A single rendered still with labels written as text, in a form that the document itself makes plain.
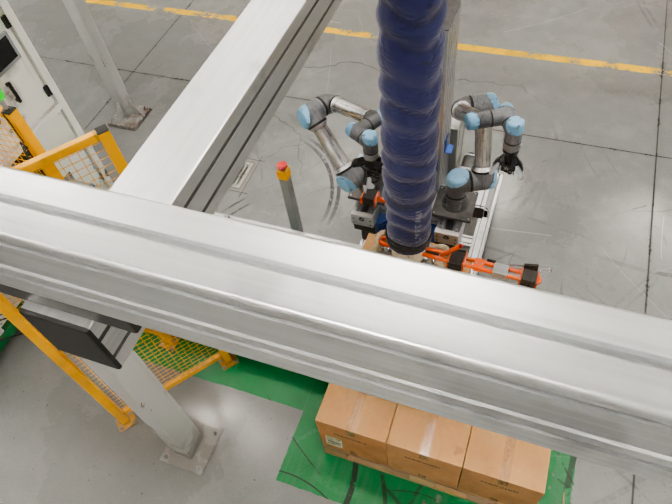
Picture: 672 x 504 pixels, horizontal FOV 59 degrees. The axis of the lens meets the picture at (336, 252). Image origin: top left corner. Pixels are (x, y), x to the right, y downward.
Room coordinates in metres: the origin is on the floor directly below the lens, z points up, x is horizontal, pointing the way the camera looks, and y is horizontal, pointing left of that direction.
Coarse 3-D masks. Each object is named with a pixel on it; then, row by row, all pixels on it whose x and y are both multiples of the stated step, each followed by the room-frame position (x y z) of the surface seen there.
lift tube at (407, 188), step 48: (384, 0) 1.71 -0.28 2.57; (432, 0) 1.65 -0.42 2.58; (384, 48) 1.70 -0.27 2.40; (432, 48) 1.67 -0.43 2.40; (384, 96) 1.71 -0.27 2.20; (432, 96) 1.66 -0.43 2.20; (384, 144) 1.72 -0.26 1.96; (432, 144) 1.67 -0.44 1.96; (384, 192) 1.76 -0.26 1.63; (432, 192) 1.70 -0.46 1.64
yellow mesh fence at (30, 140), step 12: (0, 108) 2.15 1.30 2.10; (12, 108) 2.14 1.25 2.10; (0, 120) 2.18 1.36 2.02; (12, 120) 2.10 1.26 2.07; (24, 120) 2.14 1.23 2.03; (24, 132) 2.11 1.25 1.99; (0, 144) 2.24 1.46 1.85; (24, 144) 2.11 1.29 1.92; (36, 144) 2.12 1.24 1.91; (48, 168) 2.11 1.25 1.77; (168, 348) 2.08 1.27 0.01
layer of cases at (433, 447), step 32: (320, 416) 1.20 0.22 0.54; (352, 416) 1.17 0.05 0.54; (384, 416) 1.15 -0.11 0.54; (416, 416) 1.12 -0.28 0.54; (352, 448) 1.10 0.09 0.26; (384, 448) 1.01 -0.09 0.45; (416, 448) 0.95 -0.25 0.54; (448, 448) 0.93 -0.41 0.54; (480, 448) 0.90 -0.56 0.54; (512, 448) 0.88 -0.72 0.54; (544, 448) 0.85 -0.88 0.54; (448, 480) 0.85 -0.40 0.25; (480, 480) 0.78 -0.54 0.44; (512, 480) 0.73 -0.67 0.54; (544, 480) 0.70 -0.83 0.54
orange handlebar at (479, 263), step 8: (384, 200) 2.08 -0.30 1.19; (432, 248) 1.72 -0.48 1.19; (424, 256) 1.69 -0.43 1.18; (432, 256) 1.67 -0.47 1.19; (440, 256) 1.66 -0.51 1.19; (464, 264) 1.59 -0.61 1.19; (480, 264) 1.58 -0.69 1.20; (488, 264) 1.57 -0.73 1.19; (488, 272) 1.53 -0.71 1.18; (520, 272) 1.50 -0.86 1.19
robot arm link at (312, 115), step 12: (300, 108) 2.51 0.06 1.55; (312, 108) 2.50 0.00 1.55; (324, 108) 2.51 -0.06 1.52; (300, 120) 2.49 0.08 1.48; (312, 120) 2.45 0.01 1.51; (324, 120) 2.46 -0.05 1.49; (324, 132) 2.42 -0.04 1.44; (324, 144) 2.38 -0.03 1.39; (336, 144) 2.38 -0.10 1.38; (336, 156) 2.33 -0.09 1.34; (336, 168) 2.30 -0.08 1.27; (348, 168) 2.27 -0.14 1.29; (360, 168) 2.29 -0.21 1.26; (336, 180) 2.27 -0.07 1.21; (348, 180) 2.22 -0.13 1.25; (360, 180) 2.23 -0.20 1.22; (348, 192) 2.21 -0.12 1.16
